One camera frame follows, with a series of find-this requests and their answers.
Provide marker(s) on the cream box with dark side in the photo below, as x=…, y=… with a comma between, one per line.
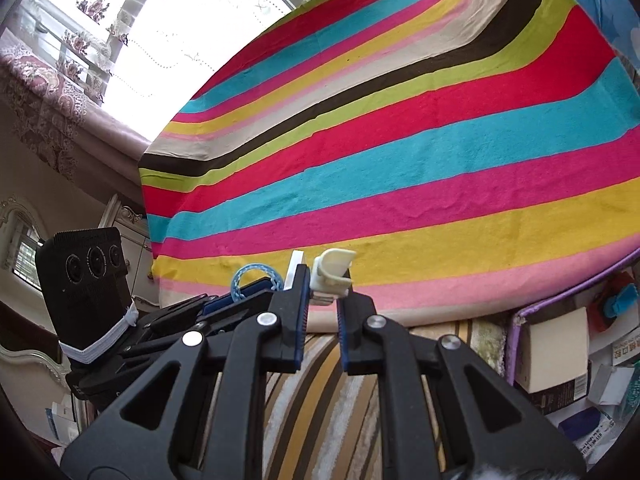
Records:
x=550, y=345

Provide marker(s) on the white box with black text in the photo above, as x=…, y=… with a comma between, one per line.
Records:
x=600, y=437

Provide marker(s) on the carved frame mirror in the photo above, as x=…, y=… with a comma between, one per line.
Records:
x=20, y=250

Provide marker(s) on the colourful striped cloth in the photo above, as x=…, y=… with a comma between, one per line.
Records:
x=400, y=135

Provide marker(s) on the white box with red text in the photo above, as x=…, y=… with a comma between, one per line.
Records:
x=627, y=350

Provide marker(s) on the mauve patterned drape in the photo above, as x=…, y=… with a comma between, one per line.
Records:
x=45, y=105

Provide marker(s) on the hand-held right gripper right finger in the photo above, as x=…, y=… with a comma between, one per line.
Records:
x=341, y=335

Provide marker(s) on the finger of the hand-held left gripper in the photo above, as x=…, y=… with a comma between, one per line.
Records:
x=235, y=302
x=200, y=332

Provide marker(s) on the cartoon printed blanket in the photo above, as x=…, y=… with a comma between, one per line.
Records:
x=600, y=5

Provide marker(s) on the toy basketball hoop with backboard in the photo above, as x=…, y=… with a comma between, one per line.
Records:
x=295, y=270

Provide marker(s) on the purple storage box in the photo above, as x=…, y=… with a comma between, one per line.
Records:
x=512, y=340

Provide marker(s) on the cream carved cabinet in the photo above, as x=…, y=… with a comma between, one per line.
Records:
x=125, y=230

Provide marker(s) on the white plastic hoop stand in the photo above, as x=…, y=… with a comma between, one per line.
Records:
x=332, y=265

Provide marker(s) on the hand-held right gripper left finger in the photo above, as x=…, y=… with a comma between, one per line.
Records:
x=301, y=325

